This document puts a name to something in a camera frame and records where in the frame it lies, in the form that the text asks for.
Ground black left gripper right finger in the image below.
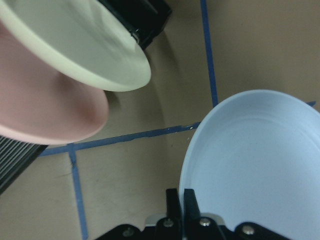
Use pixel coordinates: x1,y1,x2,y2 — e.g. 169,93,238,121
183,188,208,240

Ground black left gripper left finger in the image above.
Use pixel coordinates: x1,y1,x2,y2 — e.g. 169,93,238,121
165,188,183,240

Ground blue plate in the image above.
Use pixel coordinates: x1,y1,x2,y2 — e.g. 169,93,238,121
178,90,320,240

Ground pink plate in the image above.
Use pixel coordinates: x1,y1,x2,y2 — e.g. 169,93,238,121
0,25,109,145

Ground white plate in rack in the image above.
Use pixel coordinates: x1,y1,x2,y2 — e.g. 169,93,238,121
0,0,152,92

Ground black plate rack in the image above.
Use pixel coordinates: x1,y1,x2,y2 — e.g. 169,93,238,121
100,0,172,50

